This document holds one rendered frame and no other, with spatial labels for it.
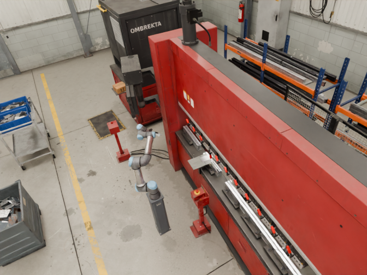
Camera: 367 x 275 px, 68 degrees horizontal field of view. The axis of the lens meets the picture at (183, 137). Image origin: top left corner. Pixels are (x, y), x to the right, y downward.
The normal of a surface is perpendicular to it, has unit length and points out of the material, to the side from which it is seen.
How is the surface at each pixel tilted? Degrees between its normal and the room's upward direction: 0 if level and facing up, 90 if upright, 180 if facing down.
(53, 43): 90
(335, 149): 0
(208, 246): 0
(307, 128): 0
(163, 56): 90
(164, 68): 90
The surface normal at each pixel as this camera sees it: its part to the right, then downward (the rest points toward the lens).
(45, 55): 0.48, 0.55
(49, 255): -0.09, -0.75
